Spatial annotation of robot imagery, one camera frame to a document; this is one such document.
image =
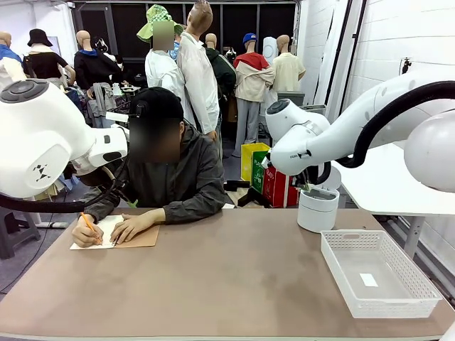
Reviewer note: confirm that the yellow recycling bag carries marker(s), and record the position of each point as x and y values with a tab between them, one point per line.
249	160

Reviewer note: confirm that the mannequin black sweater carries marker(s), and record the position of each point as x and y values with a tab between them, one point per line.
92	67

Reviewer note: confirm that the person in grey jacket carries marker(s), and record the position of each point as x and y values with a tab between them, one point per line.
192	177

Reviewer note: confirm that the grey step stool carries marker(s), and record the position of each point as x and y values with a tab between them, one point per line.
17	231

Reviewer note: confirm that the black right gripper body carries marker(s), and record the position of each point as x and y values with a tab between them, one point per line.
302	179

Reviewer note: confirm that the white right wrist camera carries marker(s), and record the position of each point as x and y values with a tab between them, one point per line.
266	161

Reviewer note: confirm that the tall mannequin white shirt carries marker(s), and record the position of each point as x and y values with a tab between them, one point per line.
197	78

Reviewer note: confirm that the white desk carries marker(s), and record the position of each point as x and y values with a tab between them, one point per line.
377	192

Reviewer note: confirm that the black chair base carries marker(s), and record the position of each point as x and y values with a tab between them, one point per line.
249	199

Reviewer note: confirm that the yellow pencil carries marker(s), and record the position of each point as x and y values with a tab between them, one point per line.
87	220

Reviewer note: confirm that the metal tray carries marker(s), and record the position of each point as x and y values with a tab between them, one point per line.
316	107

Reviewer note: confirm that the red recycling bag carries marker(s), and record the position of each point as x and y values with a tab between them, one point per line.
281	192

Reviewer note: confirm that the person's right forearm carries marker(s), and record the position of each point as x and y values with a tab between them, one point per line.
97	210

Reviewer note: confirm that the black cap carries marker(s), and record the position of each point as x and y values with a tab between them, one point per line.
160	103

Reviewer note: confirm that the person's right hand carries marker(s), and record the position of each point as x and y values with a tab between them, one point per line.
85	236

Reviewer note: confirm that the mannequin green checked hat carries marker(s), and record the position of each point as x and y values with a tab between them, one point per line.
160	65

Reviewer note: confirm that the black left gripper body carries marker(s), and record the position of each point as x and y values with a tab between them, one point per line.
101	177

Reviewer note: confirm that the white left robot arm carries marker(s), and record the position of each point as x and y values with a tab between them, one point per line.
35	142

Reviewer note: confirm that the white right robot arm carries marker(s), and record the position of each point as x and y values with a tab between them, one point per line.
302	156

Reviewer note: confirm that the grey bin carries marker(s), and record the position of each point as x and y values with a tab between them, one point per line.
291	96

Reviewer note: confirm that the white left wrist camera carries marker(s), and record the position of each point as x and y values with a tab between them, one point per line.
128	134

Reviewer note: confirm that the white oval device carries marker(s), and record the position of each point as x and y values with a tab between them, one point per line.
270	49

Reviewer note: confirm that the mannequin cream shirt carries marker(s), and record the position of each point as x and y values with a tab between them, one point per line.
288	71

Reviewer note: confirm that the white plastic mesh basket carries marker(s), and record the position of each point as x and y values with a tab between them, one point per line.
391	309

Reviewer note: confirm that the mannequin blue cap red jacket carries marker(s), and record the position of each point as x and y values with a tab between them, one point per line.
252	78

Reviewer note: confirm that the black wall pole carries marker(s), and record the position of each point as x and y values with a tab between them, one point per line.
356	49
340	49

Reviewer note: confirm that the mannequin blue white jacket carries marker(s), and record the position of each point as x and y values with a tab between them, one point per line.
7	60

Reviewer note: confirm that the mannequin black bucket hat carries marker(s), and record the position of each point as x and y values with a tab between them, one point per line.
44	64

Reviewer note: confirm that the mannequin dark green jacket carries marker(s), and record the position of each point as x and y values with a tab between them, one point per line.
224	74

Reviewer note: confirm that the green recycling bag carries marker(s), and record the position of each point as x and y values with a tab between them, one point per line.
258	174

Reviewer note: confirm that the brown spiral notebook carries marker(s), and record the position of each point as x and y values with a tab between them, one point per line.
138	241

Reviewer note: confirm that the small white label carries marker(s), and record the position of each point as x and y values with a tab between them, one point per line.
369	280

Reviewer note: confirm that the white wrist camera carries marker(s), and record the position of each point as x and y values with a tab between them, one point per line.
266	161
128	134

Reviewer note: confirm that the person's left forearm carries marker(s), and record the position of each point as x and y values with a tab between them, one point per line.
192	213

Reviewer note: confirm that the white round trash bin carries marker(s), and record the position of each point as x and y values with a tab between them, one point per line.
316	213

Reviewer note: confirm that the white desk foot bar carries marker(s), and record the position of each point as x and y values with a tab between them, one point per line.
53	225

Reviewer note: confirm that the person's left hand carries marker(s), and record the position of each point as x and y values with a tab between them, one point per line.
133	227

